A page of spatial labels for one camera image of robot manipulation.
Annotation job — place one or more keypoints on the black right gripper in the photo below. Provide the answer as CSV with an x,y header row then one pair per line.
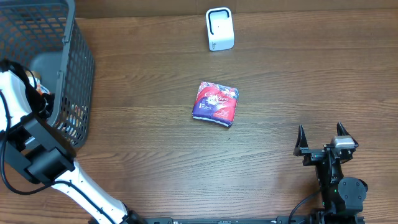
x,y
312,155

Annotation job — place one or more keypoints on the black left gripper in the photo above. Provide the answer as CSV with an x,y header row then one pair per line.
x,y
50,101

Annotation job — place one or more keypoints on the white tube with gold cap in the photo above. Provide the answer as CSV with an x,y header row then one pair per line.
x,y
35,76

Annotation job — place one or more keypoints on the gold blue wipes packet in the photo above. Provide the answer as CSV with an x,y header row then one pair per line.
x,y
73,122

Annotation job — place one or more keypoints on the red purple pad package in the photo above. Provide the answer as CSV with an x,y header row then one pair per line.
x,y
216,103

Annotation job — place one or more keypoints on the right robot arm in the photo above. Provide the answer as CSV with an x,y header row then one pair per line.
x,y
342,197

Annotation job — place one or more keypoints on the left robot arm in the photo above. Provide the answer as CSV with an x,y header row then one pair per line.
x,y
35,156

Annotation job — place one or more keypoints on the white barcode scanner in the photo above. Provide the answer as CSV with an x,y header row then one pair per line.
x,y
219,24

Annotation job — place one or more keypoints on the grey plastic shopping basket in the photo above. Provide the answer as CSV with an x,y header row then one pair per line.
x,y
45,37

